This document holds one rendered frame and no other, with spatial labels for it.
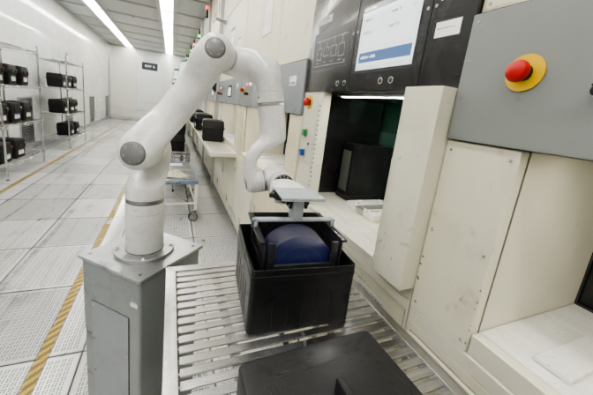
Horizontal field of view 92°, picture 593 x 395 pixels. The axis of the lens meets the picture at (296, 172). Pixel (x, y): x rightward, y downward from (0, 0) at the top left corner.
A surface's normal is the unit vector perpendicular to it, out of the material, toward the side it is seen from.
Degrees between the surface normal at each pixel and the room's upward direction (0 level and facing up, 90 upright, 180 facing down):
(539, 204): 90
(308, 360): 0
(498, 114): 90
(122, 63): 90
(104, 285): 90
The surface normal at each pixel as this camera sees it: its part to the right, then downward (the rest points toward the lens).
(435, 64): -0.91, -0.03
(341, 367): 0.12, -0.97
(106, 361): -0.37, 0.15
